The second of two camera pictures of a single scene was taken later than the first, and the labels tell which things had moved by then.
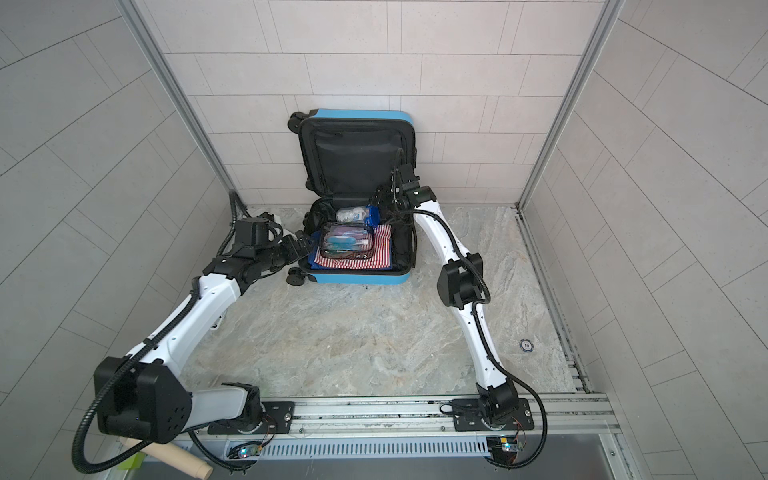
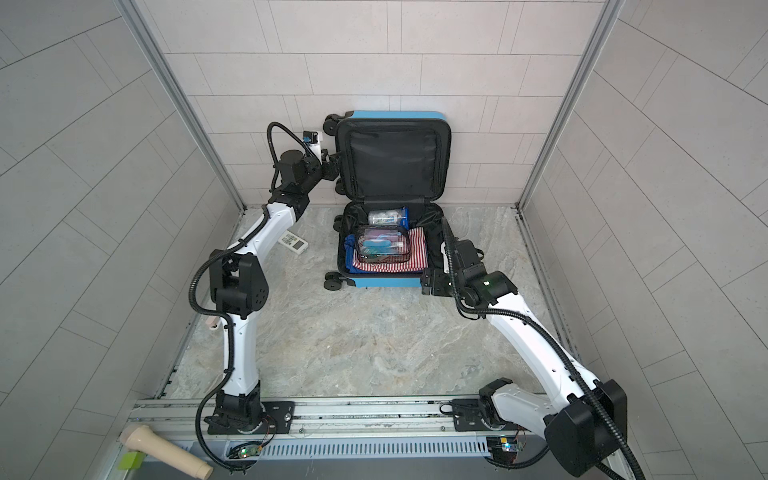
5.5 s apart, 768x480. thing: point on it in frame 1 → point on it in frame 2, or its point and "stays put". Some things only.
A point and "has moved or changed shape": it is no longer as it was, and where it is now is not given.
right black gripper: (384, 196) → (436, 287)
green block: (134, 462) stays put
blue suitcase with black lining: (350, 162) has moved or changed shape
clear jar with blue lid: (369, 215) → (396, 218)
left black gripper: (285, 241) → (330, 171)
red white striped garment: (382, 256) → (418, 256)
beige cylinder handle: (173, 454) stays put
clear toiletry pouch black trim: (347, 241) → (382, 243)
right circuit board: (502, 450) stays put
